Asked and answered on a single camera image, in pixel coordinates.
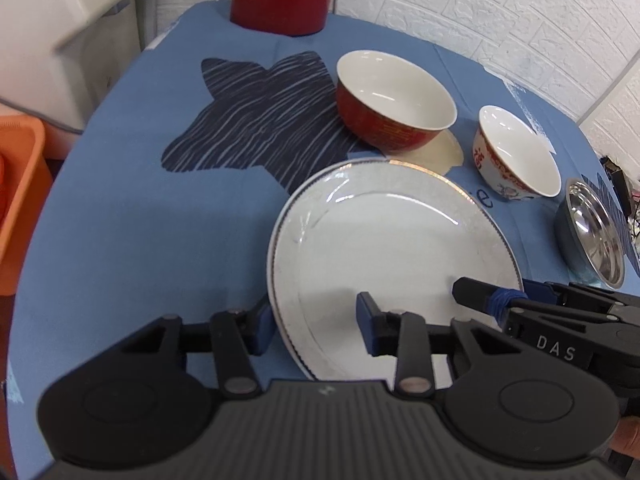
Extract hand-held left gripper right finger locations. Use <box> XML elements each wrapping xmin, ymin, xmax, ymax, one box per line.
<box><xmin>356</xmin><ymin>291</ymin><xmax>506</xmax><ymax>395</ymax></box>

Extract blue printed tablecloth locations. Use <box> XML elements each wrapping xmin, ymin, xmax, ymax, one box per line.
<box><xmin>7</xmin><ymin>0</ymin><xmax>640</xmax><ymax>480</ymax></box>

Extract person's right hand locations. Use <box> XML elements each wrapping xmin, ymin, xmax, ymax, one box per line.
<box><xmin>612</xmin><ymin>415</ymin><xmax>640</xmax><ymax>466</ymax></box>

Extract orange plastic basket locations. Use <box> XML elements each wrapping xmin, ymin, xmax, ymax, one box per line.
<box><xmin>0</xmin><ymin>115</ymin><xmax>53</xmax><ymax>296</ymax></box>

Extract dark cables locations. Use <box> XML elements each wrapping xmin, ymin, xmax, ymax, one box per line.
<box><xmin>602</xmin><ymin>156</ymin><xmax>640</xmax><ymax>241</ymax></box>

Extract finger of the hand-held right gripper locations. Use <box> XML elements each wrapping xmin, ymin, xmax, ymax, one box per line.
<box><xmin>522</xmin><ymin>280</ymin><xmax>640</xmax><ymax>312</ymax></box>
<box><xmin>452</xmin><ymin>276</ymin><xmax>618</xmax><ymax>330</ymax></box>

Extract white appliance with buttons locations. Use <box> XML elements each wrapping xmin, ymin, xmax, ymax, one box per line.
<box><xmin>0</xmin><ymin>0</ymin><xmax>168</xmax><ymax>133</ymax></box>

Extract white plate with gold rim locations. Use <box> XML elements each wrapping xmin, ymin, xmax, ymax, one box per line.
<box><xmin>267</xmin><ymin>159</ymin><xmax>526</xmax><ymax>382</ymax></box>

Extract white bowl with red pattern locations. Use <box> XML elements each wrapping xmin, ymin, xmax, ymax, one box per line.
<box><xmin>471</xmin><ymin>105</ymin><xmax>562</xmax><ymax>202</ymax></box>

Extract stainless steel bowl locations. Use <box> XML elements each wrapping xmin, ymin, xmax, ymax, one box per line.
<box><xmin>553</xmin><ymin>177</ymin><xmax>627</xmax><ymax>290</ymax></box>

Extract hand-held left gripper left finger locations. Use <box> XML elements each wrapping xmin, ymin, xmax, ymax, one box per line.
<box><xmin>122</xmin><ymin>294</ymin><xmax>276</xmax><ymax>400</ymax></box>

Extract red bowl with white inside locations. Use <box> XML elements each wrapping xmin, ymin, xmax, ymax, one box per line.
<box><xmin>335</xmin><ymin>50</ymin><xmax>458</xmax><ymax>157</ymax></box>

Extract grey cable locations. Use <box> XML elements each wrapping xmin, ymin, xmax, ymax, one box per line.
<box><xmin>0</xmin><ymin>96</ymin><xmax>85</xmax><ymax>136</ymax></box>

